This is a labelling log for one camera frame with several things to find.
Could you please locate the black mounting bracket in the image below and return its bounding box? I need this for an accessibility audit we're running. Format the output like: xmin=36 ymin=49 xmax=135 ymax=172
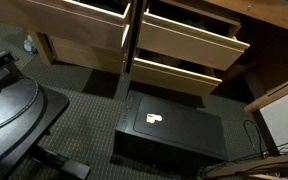
xmin=0 ymin=51 xmax=19 ymax=76

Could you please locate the black floor cable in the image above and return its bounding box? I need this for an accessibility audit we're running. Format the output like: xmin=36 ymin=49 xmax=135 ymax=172
xmin=243 ymin=119 xmax=270 ymax=160

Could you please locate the pale crumpled plastic bag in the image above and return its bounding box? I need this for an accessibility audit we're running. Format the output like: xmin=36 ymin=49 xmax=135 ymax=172
xmin=23 ymin=34 xmax=38 ymax=54

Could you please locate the small white sticker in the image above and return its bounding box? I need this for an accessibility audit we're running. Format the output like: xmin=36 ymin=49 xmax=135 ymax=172
xmin=146 ymin=113 xmax=163 ymax=123

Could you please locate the wooden bed frame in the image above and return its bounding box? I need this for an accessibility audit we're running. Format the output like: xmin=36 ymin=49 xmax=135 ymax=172
xmin=0 ymin=0 xmax=288 ymax=114

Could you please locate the light wooden drawer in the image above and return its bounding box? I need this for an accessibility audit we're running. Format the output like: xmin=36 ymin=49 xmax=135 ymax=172
xmin=129 ymin=48 xmax=223 ymax=98
xmin=0 ymin=0 xmax=132 ymax=53
xmin=48 ymin=33 xmax=129 ymax=75
xmin=136 ymin=0 xmax=251 ymax=72

